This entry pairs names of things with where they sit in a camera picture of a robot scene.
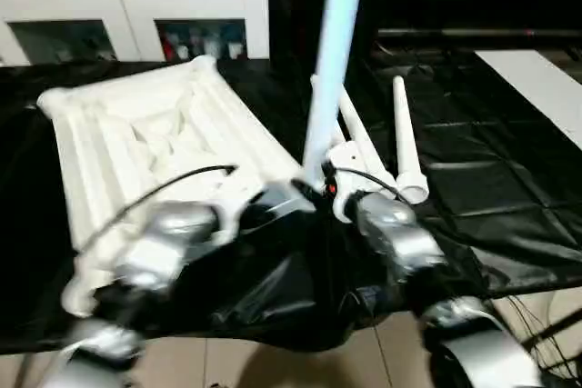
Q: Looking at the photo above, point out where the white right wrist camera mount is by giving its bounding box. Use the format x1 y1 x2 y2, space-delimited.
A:
322 141 376 224

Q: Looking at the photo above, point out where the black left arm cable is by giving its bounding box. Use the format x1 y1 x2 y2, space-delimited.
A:
76 164 240 254

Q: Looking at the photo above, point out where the white plastic table top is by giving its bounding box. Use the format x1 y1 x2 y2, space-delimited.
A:
36 55 316 318

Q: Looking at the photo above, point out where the white board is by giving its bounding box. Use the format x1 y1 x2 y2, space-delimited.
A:
475 48 582 150

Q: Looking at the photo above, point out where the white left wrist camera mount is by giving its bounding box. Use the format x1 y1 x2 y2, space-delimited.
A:
211 181 276 245

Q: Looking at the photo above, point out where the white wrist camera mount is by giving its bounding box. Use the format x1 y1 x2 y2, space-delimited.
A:
211 181 276 245
322 141 376 224

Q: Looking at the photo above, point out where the black plastic mat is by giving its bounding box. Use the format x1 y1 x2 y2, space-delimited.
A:
0 47 582 354

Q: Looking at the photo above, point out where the white plastic table leg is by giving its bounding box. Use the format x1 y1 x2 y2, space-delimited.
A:
392 75 430 205
311 74 348 149
302 0 369 194
340 86 399 200

